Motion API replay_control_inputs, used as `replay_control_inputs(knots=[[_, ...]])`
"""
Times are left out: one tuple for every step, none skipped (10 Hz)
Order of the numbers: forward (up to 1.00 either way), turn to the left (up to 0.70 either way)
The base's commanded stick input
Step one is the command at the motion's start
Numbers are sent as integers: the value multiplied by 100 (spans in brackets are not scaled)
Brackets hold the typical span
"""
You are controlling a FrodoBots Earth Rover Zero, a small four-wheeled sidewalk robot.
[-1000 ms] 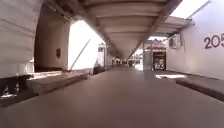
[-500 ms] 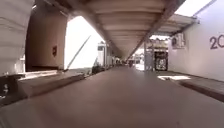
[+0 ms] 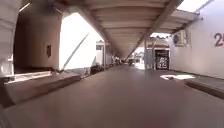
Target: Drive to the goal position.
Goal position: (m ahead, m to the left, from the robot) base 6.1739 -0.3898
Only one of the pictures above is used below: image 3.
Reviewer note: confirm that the concrete ledge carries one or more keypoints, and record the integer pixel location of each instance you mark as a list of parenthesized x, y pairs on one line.
[(40, 85)]

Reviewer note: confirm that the tan building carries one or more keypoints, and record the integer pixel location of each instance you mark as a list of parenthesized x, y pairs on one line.
[(36, 43)]

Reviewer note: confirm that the white building with wall unit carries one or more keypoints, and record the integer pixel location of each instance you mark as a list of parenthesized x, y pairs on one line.
[(203, 50)]

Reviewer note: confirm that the pale building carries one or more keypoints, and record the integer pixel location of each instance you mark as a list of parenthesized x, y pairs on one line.
[(100, 53)]

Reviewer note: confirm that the covered walkway roof with posts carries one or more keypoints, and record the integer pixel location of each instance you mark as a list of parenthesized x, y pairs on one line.
[(130, 20)]

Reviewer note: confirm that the concrete pavement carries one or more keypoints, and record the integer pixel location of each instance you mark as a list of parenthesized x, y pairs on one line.
[(126, 100)]

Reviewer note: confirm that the concrete kerb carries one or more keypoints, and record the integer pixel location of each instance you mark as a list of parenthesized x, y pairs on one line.
[(206, 86)]

